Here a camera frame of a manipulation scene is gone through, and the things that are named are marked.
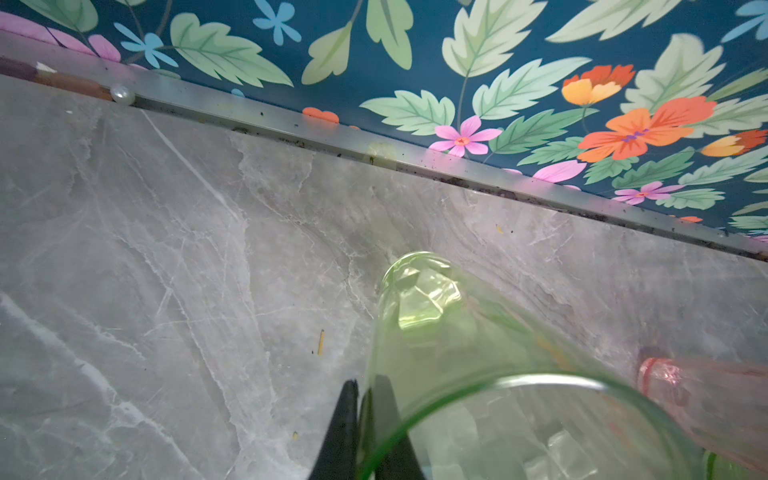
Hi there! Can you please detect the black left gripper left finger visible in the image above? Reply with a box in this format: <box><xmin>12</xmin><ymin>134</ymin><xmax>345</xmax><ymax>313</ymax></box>
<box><xmin>308</xmin><ymin>380</ymin><xmax>359</xmax><ymax>480</ymax></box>

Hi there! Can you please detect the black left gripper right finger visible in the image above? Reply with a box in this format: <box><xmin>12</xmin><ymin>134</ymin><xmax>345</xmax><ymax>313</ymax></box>
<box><xmin>368</xmin><ymin>375</ymin><xmax>425</xmax><ymax>480</ymax></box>

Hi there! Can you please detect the pink transparent cup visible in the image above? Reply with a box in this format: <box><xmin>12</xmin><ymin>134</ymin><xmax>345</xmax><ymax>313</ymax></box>
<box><xmin>637</xmin><ymin>358</ymin><xmax>767</xmax><ymax>475</ymax></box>

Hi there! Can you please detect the green short cup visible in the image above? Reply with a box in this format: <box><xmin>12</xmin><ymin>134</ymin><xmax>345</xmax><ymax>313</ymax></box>
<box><xmin>702</xmin><ymin>450</ymin><xmax>767</xmax><ymax>480</ymax></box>

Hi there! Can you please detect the light green tall cup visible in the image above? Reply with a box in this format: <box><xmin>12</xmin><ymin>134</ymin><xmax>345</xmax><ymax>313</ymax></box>
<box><xmin>356</xmin><ymin>252</ymin><xmax>702</xmax><ymax>479</ymax></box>

